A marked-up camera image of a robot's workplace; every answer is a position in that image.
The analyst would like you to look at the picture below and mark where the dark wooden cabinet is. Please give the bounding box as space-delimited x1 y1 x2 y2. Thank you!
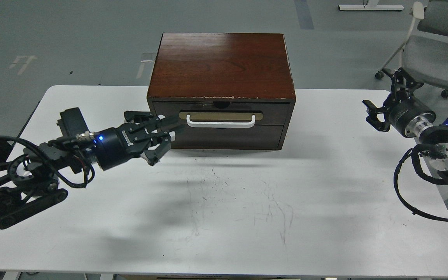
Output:
147 33 296 150

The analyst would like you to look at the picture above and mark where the grey office chair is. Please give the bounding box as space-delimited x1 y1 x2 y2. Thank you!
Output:
394 0 448 98

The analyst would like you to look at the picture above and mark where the wooden drawer with white handle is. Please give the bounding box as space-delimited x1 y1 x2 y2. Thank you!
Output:
152 101 293 125

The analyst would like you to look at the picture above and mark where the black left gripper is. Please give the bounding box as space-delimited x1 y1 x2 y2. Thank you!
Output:
93 110 185 171

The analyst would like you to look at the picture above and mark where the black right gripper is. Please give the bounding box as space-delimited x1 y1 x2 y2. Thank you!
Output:
362 67 436 138

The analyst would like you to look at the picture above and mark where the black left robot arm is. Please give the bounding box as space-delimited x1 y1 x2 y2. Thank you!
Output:
0 107 184 230

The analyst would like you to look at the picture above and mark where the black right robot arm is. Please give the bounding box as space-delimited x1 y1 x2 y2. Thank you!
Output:
363 68 448 222

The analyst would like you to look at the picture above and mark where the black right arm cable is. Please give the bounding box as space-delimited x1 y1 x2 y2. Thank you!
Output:
394 143 448 226

